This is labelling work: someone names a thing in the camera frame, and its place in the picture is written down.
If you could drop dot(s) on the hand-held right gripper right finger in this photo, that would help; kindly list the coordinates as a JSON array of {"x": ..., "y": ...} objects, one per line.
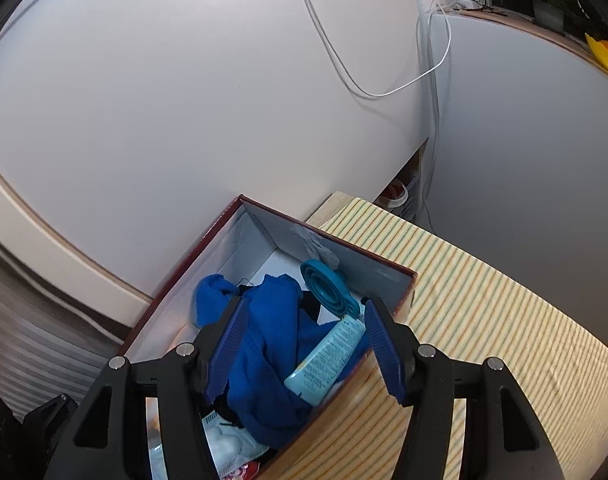
[{"x": 386, "y": 355}]

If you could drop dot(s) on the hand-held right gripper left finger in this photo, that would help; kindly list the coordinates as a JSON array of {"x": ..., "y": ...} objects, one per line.
[{"x": 226, "y": 355}]

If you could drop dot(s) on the blue cloth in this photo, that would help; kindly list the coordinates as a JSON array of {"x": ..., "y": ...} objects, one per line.
[{"x": 274, "y": 340}]

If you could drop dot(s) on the light blue tube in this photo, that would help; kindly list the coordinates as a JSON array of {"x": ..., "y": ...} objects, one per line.
[{"x": 324, "y": 360}]

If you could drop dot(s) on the white labelled package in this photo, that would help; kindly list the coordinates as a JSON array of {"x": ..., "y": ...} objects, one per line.
[{"x": 234, "y": 445}]

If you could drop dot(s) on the teal collapsible funnel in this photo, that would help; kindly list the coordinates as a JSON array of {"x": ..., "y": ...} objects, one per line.
[{"x": 324, "y": 285}]

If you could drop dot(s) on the red-brown cardboard box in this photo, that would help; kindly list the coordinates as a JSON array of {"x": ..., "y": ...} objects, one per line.
[{"x": 264, "y": 245}]

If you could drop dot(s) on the red and white packet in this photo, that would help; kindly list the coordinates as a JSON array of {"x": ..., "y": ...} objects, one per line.
[{"x": 241, "y": 471}]

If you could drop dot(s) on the white ribbed radiator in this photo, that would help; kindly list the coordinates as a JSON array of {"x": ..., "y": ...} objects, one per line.
[{"x": 44, "y": 350}]

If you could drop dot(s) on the striped yellow tablecloth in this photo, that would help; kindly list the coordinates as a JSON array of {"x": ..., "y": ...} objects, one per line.
[{"x": 484, "y": 320}]

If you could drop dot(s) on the white corner conduit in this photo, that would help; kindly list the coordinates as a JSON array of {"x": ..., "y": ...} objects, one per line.
[{"x": 432, "y": 110}]

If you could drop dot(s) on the yellow plastic object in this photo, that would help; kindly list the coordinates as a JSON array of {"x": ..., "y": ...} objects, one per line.
[{"x": 606, "y": 57}]

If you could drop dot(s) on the grey plant pot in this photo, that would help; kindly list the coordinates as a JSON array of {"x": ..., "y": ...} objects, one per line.
[{"x": 548, "y": 12}]

